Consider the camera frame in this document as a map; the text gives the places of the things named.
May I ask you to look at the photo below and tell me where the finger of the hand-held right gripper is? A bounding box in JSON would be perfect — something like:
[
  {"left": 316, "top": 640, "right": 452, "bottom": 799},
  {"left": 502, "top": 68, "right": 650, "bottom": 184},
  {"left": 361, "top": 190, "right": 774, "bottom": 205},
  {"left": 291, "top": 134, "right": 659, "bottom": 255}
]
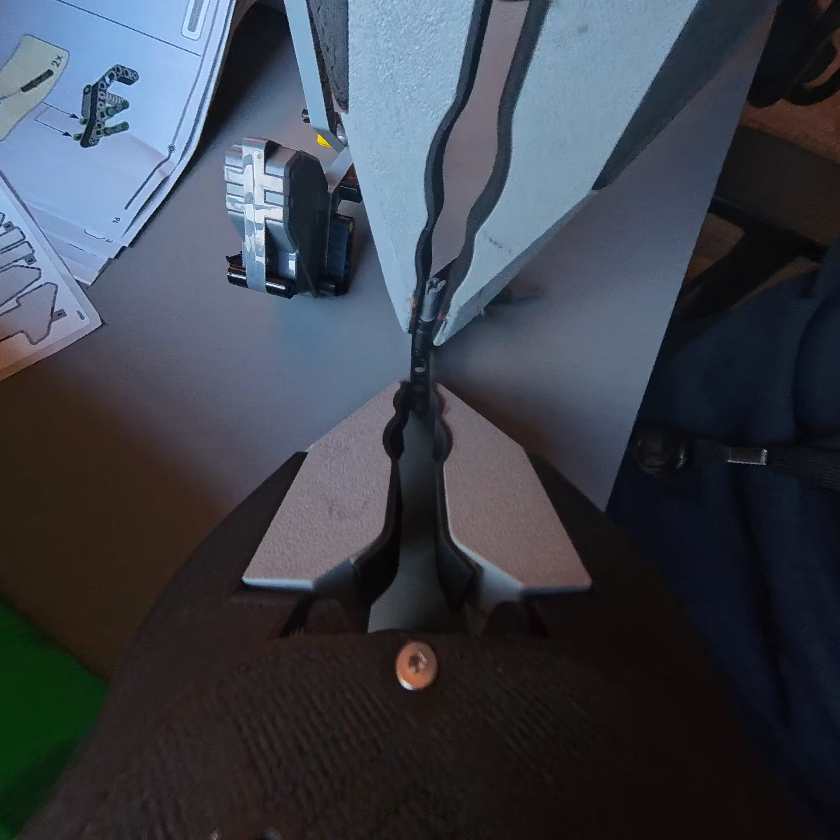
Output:
[
  {"left": 433, "top": 0, "right": 710, "bottom": 347},
  {"left": 340, "top": 0, "right": 494, "bottom": 336}
]

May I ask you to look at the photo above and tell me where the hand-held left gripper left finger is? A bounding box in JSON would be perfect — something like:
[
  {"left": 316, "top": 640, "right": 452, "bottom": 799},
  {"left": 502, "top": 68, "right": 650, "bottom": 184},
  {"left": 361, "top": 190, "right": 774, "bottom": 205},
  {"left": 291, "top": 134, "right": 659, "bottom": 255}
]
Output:
[{"left": 241, "top": 379, "right": 404, "bottom": 601}]

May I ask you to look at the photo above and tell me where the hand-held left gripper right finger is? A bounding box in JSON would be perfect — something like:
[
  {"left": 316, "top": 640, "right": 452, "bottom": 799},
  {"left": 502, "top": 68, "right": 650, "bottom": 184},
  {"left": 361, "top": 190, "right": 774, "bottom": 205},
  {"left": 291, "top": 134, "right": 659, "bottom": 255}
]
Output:
[{"left": 430, "top": 382, "right": 593, "bottom": 611}]

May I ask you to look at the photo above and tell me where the black lego beam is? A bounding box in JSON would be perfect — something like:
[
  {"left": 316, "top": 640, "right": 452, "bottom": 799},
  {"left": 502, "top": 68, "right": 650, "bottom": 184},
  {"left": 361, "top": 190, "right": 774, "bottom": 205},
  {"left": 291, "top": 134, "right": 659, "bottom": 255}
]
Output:
[{"left": 408, "top": 325, "right": 435, "bottom": 421}]

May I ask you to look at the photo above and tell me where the dark grey lego pin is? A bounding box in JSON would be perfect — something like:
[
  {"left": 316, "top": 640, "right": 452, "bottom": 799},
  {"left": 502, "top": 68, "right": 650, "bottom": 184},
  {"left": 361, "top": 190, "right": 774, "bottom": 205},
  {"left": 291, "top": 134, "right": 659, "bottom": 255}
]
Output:
[{"left": 420, "top": 276, "right": 450, "bottom": 329}]

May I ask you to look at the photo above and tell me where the grey lego assembly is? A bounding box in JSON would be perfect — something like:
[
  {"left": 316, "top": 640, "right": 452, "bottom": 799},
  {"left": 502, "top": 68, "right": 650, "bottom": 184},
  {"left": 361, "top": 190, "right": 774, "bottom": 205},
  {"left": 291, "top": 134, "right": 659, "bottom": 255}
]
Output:
[{"left": 223, "top": 108, "right": 361, "bottom": 301}]

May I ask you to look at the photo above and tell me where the lego instruction booklet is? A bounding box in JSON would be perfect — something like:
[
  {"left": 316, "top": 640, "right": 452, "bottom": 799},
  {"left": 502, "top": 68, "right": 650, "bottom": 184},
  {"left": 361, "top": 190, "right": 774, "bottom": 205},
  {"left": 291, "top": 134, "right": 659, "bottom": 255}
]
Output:
[{"left": 0, "top": 0, "right": 238, "bottom": 286}]

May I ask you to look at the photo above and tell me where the lego sticker sheet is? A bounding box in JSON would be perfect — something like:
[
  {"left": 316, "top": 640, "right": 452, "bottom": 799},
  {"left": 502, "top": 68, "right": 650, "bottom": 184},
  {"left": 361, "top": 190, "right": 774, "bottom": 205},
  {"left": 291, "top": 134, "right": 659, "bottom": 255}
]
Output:
[{"left": 0, "top": 177, "right": 104, "bottom": 383}]

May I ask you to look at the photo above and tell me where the green box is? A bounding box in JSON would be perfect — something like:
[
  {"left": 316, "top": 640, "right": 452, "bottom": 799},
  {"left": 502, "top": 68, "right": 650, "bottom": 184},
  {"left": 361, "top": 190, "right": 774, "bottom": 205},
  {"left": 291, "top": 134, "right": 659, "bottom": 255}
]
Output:
[{"left": 0, "top": 594, "right": 110, "bottom": 840}]

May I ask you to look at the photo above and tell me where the dark blue bag with strap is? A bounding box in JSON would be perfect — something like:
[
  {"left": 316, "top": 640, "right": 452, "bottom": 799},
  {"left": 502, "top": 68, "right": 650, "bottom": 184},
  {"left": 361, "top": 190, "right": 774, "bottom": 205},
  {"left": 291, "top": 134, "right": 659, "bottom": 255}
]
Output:
[{"left": 605, "top": 252, "right": 840, "bottom": 840}]

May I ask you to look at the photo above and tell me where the black strap with buckle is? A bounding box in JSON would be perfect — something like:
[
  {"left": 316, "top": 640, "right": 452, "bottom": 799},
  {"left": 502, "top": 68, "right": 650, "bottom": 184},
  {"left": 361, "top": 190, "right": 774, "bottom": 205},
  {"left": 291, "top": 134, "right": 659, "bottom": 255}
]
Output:
[{"left": 629, "top": 428, "right": 840, "bottom": 492}]

